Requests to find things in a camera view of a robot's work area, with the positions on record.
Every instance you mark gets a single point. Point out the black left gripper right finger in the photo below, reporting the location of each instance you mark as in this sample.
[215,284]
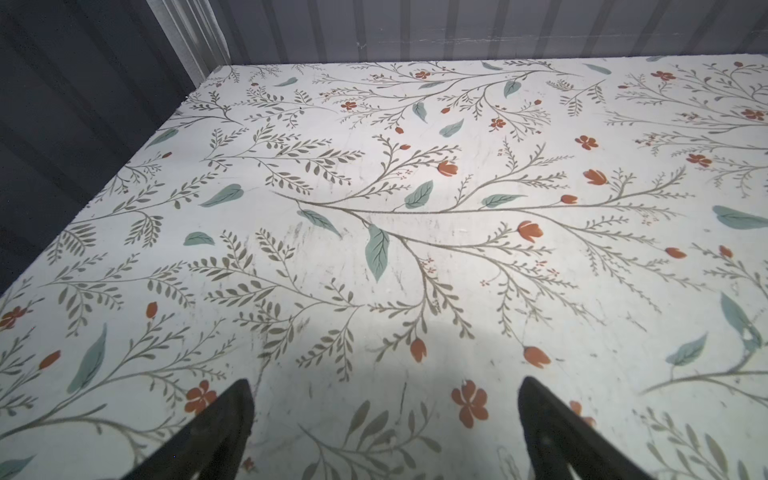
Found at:
[560,443]

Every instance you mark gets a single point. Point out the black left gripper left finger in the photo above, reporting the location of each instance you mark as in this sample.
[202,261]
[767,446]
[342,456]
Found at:
[211,446]

